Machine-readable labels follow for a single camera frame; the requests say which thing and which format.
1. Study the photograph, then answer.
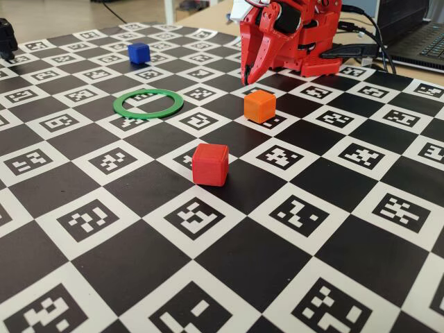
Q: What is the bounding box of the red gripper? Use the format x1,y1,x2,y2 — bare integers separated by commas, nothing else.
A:
239,0,303,86

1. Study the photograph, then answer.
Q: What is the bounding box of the orange cube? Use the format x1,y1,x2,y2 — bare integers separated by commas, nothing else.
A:
244,89,278,124

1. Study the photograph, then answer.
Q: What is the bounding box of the blue cube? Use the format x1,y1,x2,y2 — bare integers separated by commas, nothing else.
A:
127,42,151,65

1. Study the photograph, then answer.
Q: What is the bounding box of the red cube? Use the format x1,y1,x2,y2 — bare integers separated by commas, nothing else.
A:
191,142,230,188

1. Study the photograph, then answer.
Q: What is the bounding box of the white table leg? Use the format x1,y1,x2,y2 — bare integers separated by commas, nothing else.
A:
164,0,178,24

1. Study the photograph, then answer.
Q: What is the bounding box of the black laptop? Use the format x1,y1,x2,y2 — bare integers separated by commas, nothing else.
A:
376,0,444,74

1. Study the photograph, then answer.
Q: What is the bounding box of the checkerboard marker mat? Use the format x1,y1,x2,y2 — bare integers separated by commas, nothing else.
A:
0,21,444,333

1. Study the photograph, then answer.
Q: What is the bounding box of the black plastic gadget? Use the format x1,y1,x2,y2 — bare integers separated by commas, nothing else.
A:
0,17,19,64

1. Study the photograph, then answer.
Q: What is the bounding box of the long black plug cable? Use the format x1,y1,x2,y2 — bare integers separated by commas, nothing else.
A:
341,5,398,74

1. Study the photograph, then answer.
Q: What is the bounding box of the green ring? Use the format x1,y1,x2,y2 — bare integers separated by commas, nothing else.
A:
112,88,185,121

